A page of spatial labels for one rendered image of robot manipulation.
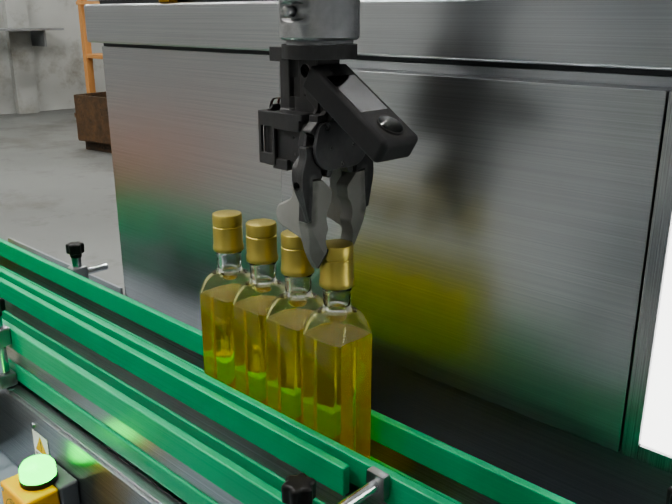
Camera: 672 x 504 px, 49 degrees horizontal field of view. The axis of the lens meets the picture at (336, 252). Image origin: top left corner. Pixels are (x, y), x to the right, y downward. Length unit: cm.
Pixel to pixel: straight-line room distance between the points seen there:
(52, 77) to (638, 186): 1164
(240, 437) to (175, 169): 50
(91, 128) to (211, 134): 708
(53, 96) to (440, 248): 1146
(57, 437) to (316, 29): 62
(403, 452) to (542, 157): 34
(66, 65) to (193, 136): 1108
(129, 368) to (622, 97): 67
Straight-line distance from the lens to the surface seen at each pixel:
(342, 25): 69
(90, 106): 813
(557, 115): 71
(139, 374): 99
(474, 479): 77
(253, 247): 81
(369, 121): 65
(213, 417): 88
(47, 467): 101
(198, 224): 117
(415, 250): 83
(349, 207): 74
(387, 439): 82
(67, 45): 1221
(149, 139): 125
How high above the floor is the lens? 138
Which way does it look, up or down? 18 degrees down
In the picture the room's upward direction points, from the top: straight up
